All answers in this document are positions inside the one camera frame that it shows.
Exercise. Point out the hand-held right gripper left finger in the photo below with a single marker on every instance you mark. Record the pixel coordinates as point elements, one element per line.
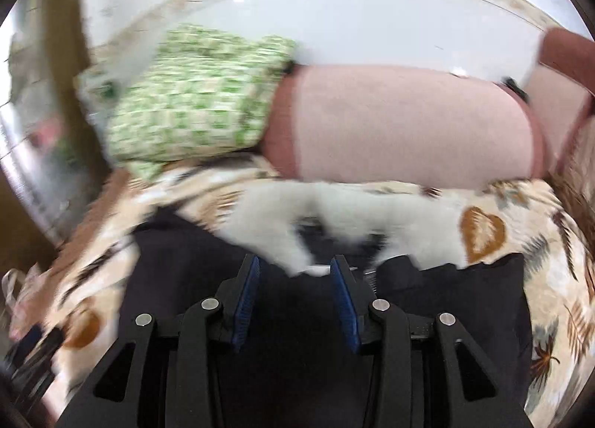
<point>245,300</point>

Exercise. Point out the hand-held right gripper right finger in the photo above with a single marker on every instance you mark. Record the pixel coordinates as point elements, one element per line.
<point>346,309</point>

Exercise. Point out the black coat with fur collar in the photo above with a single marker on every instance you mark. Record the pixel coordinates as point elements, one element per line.
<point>297,377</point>

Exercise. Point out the pink sofa bolster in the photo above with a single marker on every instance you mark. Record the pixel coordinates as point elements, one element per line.
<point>399,125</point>

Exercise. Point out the leaf print blanket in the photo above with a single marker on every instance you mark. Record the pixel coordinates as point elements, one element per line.
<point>548,279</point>

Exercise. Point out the green checkered quilt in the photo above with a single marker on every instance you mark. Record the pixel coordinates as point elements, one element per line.
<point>195,97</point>

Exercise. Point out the glass panel door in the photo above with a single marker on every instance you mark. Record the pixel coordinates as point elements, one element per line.
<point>37,139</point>

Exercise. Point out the small white object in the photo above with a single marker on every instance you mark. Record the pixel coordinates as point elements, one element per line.
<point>460,71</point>

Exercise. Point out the small black object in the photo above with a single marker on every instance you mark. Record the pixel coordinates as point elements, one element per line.
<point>517,90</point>

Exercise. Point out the pink patchwork sofa backrest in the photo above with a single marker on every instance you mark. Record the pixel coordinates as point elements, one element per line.
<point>569,83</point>

